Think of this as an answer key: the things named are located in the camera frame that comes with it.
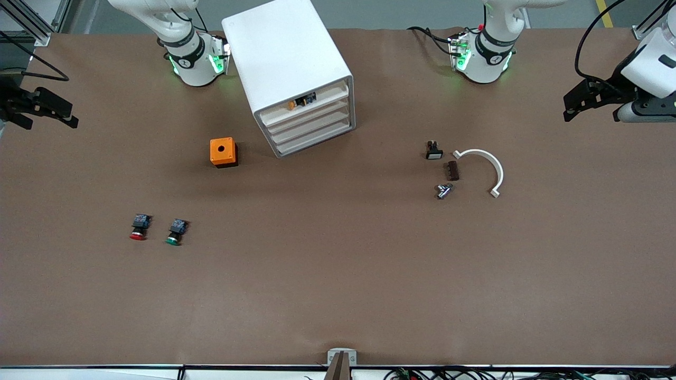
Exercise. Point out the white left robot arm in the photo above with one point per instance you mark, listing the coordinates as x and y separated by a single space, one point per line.
488 58

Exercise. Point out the brown terminal block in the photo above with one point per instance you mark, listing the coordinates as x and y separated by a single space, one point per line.
453 171

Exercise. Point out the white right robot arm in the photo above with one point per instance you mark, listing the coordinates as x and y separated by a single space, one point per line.
190 63

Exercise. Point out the red push button switch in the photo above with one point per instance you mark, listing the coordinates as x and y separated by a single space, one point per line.
138 232

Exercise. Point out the white curved plastic bracket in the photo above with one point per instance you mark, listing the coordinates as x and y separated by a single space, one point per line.
496 169

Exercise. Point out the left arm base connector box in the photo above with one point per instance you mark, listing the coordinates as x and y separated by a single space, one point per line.
459 53

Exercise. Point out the orange box with hole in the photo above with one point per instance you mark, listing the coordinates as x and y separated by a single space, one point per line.
222 150

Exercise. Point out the grey metal bracket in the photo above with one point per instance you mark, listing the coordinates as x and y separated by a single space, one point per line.
332 356

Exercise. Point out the green push button switch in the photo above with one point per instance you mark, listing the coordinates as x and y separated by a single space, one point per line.
174 236

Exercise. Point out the white drawer cabinet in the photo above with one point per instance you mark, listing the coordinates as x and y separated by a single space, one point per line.
285 47

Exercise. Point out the white square push button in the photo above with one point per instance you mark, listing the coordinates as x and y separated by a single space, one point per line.
434 153

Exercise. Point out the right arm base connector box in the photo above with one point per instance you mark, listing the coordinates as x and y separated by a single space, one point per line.
219 58

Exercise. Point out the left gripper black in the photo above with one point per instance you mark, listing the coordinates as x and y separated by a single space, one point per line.
617 87

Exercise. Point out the silver key switch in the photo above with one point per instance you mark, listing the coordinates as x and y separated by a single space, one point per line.
443 191

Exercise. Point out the white plastic drawer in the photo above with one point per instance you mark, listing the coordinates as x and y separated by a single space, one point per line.
322 134
317 112
327 94
319 122

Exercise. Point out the yellow push button switch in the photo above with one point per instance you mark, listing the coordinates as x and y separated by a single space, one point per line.
292 105

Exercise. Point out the aluminium frame profile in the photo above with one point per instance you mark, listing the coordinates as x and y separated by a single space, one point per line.
41 38
640 32

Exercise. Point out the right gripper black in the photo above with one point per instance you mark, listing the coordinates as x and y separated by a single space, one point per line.
11 98

